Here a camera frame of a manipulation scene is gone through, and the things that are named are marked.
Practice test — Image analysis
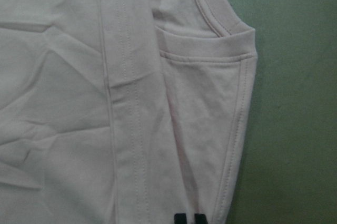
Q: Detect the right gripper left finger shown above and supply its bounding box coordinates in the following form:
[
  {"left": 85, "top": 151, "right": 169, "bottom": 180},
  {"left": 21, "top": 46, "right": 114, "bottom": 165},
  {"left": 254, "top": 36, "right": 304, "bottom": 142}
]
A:
[{"left": 174, "top": 213, "right": 187, "bottom": 224}]

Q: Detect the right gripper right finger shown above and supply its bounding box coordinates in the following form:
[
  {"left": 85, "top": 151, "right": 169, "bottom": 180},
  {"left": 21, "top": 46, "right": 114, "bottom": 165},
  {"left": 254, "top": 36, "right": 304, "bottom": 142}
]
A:
[{"left": 194, "top": 213, "right": 208, "bottom": 224}]

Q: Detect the pink printed t-shirt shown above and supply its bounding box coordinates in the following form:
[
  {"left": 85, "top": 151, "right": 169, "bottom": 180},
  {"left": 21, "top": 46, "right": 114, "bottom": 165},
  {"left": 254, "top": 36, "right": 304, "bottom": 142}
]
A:
[{"left": 1, "top": 0, "right": 257, "bottom": 223}]

